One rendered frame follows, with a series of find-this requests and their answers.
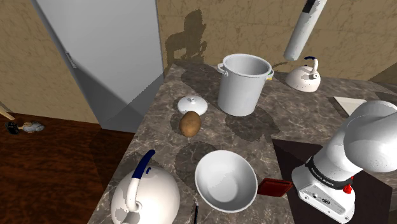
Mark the white round lid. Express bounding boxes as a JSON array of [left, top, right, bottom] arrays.
[[177, 95, 209, 116]]

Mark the brown potato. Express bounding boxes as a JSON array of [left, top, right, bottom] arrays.
[[178, 110, 203, 138]]

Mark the tall white stock pot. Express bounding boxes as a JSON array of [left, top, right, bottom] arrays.
[[216, 53, 275, 118]]

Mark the white bowl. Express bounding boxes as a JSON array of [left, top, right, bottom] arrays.
[[194, 150, 259, 214]]

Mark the dark robot stand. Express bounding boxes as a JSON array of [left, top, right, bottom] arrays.
[[272, 138, 394, 224]]

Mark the red square box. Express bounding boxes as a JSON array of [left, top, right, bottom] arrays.
[[256, 177, 294, 199]]

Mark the grey door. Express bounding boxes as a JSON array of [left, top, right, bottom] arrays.
[[30, 0, 165, 134]]

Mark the large white kettle blue handle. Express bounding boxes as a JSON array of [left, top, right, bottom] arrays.
[[110, 149, 181, 224]]

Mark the small white kettle blue handle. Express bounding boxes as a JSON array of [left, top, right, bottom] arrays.
[[284, 55, 322, 93]]

